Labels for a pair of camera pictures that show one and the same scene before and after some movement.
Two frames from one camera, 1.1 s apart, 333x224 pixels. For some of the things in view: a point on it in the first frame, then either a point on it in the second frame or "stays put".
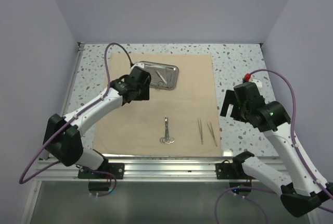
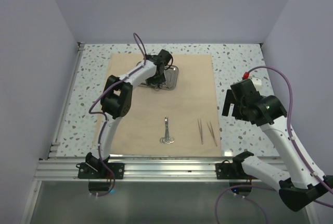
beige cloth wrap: (182, 122) stays put
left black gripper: (144, 95) to (160, 79)
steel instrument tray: (163, 76) stays put
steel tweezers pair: (212, 132) stays put
